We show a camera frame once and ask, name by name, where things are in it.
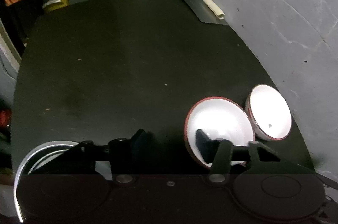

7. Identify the white bowl red rim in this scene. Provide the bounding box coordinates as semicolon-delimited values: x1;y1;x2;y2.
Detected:
184;96;255;168
245;84;292;141

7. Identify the steel plate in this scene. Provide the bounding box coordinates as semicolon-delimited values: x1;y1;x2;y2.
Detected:
13;141;79;223

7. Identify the cream rolled tube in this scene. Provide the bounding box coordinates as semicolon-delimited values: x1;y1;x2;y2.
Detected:
203;0;225;20

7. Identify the grey flat sheet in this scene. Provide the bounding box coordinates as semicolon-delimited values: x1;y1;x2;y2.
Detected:
183;0;228;25

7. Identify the yellow container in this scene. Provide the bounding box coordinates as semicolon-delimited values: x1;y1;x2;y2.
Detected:
42;0;70;13

